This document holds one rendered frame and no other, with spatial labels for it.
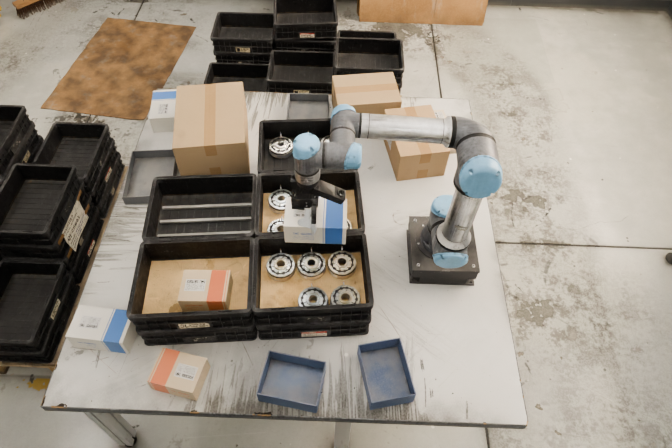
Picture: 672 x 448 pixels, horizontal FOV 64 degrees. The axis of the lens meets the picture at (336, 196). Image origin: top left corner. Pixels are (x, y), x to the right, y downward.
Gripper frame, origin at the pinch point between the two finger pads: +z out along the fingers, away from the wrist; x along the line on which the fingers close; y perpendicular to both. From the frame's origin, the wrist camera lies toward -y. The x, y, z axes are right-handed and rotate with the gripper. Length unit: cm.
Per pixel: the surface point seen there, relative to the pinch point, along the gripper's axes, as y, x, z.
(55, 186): 131, -59, 61
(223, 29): 76, -209, 72
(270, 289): 16.1, 11.9, 27.5
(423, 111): -44, -80, 25
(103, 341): 71, 31, 31
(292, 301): 7.9, 16.3, 27.6
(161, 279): 55, 9, 27
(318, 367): -2, 35, 39
